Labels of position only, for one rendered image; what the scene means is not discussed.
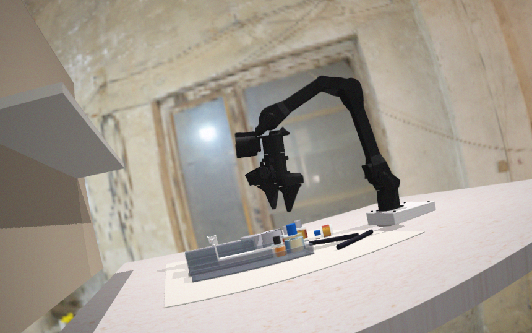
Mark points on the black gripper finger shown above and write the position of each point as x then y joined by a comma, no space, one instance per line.
271,193
289,195

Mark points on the black rod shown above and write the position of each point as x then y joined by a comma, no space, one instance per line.
333,239
355,239

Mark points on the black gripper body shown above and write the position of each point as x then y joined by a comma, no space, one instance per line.
283,177

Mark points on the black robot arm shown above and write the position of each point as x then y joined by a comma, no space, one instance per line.
376,169

